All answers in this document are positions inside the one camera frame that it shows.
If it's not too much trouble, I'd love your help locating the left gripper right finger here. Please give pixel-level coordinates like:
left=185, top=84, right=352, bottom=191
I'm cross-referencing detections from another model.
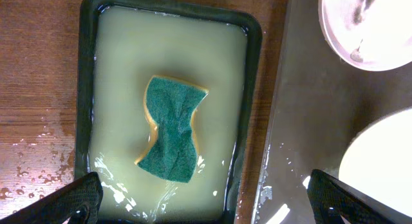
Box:
left=307, top=169, right=411, bottom=224

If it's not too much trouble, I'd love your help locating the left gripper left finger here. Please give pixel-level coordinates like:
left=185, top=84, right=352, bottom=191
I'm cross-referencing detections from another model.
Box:
left=1, top=172, right=103, bottom=224

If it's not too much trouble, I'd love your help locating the white plate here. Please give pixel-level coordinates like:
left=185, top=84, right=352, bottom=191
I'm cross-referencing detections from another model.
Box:
left=318, top=0, right=411, bottom=71
left=338, top=108, right=411, bottom=217

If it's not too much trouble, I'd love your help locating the green and yellow sponge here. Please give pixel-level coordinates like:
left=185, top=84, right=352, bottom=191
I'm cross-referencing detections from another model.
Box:
left=135, top=75, right=209, bottom=183

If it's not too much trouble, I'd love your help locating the large dark serving tray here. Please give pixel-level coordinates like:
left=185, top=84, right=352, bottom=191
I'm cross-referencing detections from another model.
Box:
left=235, top=0, right=411, bottom=223

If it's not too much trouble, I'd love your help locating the small black soapy-water tray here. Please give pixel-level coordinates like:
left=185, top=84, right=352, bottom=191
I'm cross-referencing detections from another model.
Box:
left=74, top=0, right=262, bottom=223

